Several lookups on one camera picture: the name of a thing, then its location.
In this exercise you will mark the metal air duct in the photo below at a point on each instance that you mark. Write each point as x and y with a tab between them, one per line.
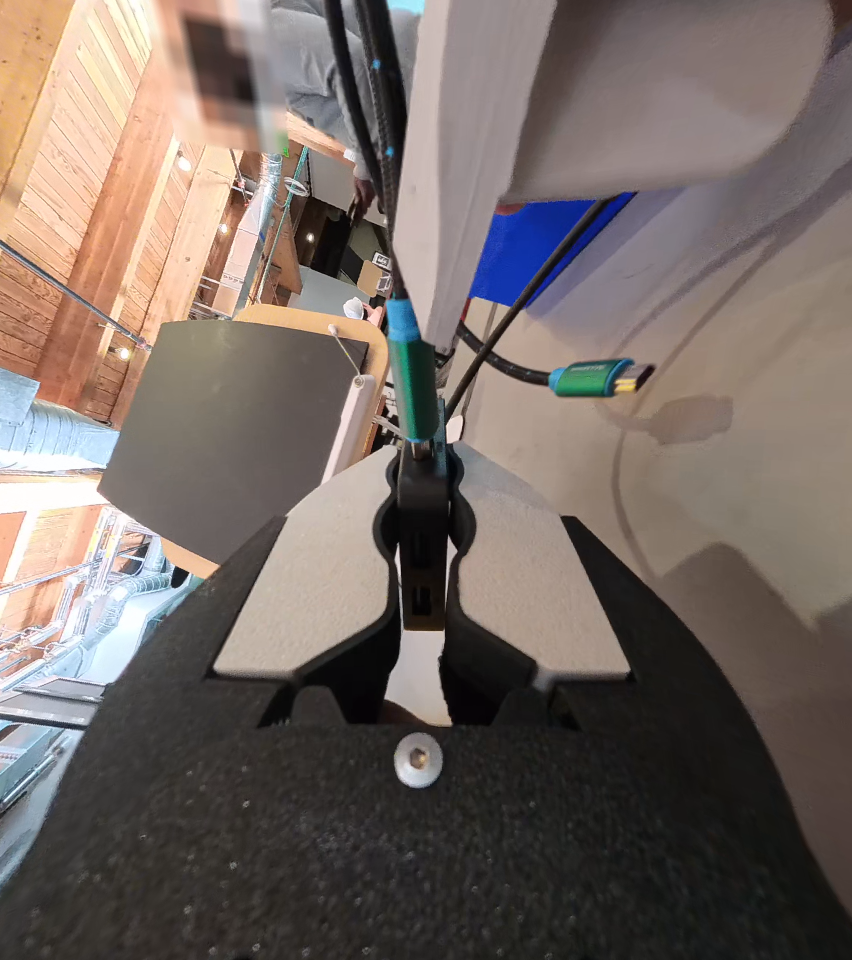
21	427

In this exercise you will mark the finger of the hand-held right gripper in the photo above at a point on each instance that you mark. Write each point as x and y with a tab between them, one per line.
471	112

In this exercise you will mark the blue plastic bin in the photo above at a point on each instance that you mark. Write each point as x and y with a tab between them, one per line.
531	255

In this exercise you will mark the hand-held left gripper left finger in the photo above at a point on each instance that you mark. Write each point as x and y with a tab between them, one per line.
321	577

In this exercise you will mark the grey desk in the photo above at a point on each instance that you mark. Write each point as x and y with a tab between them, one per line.
733	450

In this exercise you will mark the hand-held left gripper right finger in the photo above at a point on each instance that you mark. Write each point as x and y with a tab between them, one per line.
531	592

